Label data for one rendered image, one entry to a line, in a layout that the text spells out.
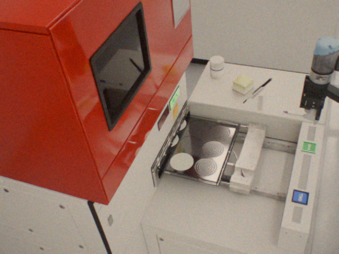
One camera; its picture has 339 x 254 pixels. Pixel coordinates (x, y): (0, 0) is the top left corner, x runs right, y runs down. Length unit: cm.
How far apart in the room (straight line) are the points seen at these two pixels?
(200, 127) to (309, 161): 51
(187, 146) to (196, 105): 23
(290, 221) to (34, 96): 95
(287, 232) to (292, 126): 55
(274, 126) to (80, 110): 111
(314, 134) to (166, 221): 72
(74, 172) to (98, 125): 18
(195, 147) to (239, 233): 42
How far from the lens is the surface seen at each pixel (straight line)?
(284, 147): 184
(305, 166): 164
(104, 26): 99
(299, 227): 146
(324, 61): 138
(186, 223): 161
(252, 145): 179
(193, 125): 185
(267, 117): 183
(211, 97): 190
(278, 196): 166
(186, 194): 169
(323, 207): 273
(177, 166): 168
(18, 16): 88
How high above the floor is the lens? 217
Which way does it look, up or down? 43 degrees down
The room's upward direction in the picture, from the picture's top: 7 degrees counter-clockwise
